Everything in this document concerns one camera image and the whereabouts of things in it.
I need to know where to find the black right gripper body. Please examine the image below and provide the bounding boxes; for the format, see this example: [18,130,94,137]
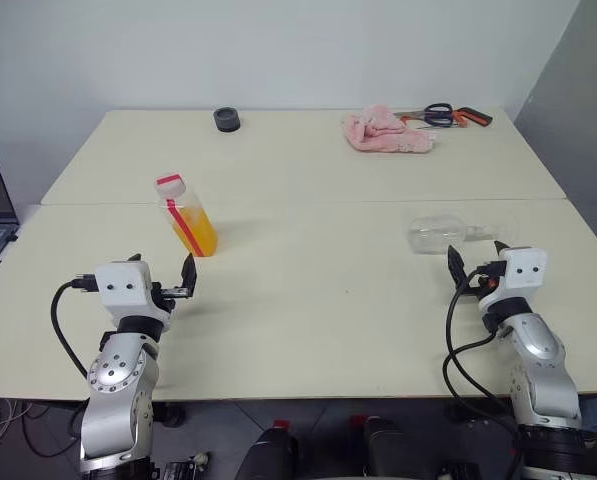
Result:
[465,259,508,302]

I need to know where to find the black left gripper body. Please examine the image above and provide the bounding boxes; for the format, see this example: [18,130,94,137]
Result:
[150,281,190,314]

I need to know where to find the orange juice bottle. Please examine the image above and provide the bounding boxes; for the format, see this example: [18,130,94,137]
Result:
[158,187,221,259]

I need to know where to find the clear empty plastic bottle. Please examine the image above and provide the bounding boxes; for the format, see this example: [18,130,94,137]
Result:
[408,213,522,257]

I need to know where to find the white cap with red tape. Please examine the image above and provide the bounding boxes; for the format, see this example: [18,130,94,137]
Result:
[153,172,186,201]

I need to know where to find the pink fluffy towel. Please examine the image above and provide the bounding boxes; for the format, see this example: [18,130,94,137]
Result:
[340,103,437,155]

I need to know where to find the black round cylinder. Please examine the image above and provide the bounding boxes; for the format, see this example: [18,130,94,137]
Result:
[212,105,243,134]

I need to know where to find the dark rounded shape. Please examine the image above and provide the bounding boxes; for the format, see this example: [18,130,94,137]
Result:
[239,419,300,480]
[350,414,420,480]

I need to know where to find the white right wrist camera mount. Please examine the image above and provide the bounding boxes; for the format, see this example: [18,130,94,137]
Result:
[477,245,549,312]

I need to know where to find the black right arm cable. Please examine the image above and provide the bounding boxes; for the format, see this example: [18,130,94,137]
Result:
[442,268,525,480]

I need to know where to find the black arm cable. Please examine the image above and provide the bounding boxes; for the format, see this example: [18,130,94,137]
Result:
[50,280,100,379]
[442,268,525,480]

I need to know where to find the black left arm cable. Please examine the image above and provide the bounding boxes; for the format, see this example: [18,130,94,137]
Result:
[50,280,100,379]

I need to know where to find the black handled scissors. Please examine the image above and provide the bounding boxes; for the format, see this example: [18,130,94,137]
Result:
[394,102,457,128]
[402,106,494,131]

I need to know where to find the black floor cable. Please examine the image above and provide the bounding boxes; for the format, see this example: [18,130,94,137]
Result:
[21,403,85,459]

